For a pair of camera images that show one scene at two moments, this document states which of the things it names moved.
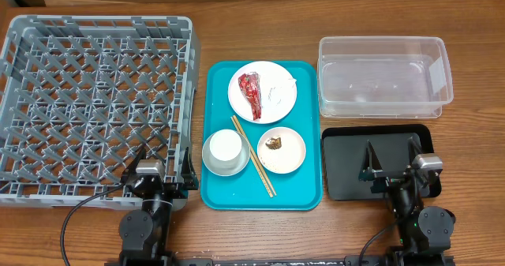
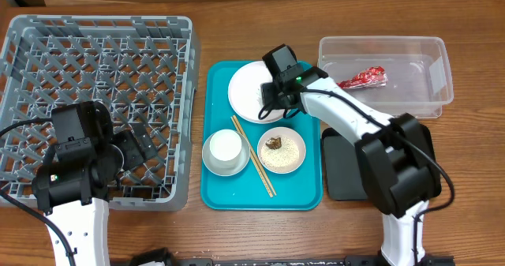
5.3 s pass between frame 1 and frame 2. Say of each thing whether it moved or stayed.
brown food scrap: stayed
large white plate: stayed
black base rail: stayed
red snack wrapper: moved
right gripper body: moved
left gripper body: moved
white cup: stayed
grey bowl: stayed
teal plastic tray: stayed
